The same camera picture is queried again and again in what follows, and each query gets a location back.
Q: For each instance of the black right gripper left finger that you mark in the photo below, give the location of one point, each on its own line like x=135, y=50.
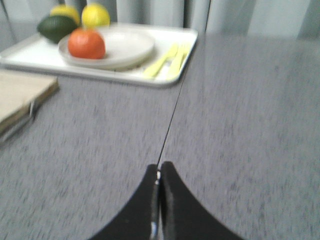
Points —
x=139, y=217

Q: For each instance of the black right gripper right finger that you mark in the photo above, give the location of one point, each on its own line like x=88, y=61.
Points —
x=183, y=217

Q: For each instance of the white round plate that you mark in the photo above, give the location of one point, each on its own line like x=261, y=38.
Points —
x=124, y=48

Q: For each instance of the orange fruit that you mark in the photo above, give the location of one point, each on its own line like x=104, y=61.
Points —
x=86, y=44

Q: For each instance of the white rectangular tray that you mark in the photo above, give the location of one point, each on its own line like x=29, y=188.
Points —
x=37, y=53

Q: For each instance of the yellow plastic knife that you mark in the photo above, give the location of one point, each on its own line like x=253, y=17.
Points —
x=153, y=70

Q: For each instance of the yellow plastic fork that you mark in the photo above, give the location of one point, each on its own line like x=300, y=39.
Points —
x=177, y=61

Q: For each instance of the wooden cutting board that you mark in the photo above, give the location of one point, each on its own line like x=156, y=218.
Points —
x=18, y=90

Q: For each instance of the right yellow lemon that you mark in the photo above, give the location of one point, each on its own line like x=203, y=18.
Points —
x=95, y=15

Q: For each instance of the yellow lemon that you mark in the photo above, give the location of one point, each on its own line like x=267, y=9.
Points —
x=95, y=15
x=66, y=10

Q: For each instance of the green lime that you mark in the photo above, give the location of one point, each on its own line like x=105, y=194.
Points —
x=56, y=27

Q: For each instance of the left yellow lemon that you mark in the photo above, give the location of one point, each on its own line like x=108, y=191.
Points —
x=66, y=10

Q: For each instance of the grey curtain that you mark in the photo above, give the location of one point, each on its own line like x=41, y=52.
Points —
x=299, y=19

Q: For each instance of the metal cutting board handle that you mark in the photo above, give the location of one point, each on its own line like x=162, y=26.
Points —
x=30, y=117

